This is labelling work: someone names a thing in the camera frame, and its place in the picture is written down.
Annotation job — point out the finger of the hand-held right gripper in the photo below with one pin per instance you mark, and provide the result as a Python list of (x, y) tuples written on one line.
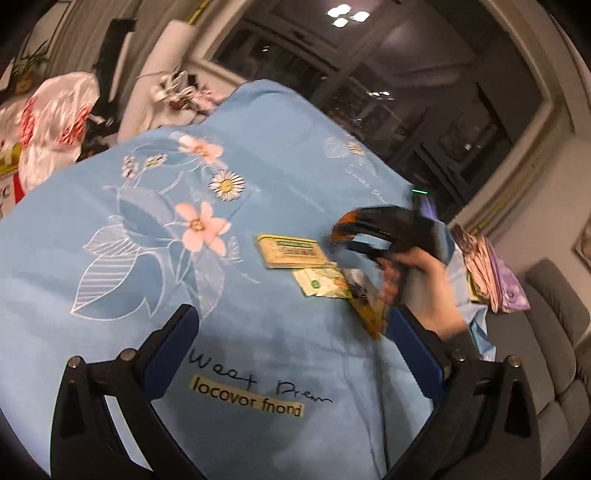
[(346, 226), (367, 251)]

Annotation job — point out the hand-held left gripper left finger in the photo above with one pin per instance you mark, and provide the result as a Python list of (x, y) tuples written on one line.
[(171, 344)]

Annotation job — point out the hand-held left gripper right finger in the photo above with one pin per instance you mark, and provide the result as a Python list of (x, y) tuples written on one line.
[(414, 355)]

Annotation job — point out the white green snack packet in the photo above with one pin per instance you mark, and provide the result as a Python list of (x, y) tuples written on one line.
[(323, 281)]

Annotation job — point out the orange yellow snack packet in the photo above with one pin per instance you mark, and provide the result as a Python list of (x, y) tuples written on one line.
[(369, 311)]

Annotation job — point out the olive snack packet green label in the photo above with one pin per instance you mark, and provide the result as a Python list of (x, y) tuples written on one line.
[(291, 251)]

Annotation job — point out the person's right hand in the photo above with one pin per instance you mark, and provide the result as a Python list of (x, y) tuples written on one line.
[(429, 290)]

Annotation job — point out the blue floral bedsheet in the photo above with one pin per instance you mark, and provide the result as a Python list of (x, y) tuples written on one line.
[(138, 258)]

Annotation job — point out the pink purple folded cloth pile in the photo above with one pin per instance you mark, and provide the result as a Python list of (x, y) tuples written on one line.
[(491, 272)]

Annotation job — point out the grey sofa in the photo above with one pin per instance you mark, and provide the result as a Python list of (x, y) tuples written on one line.
[(554, 350)]

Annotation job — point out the large dark window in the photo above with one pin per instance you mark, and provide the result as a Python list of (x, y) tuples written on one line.
[(392, 74)]

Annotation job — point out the white red flower bunch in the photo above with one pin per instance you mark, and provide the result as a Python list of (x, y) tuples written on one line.
[(182, 92)]

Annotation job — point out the white red plastic bag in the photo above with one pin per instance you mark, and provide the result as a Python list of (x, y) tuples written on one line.
[(55, 120)]

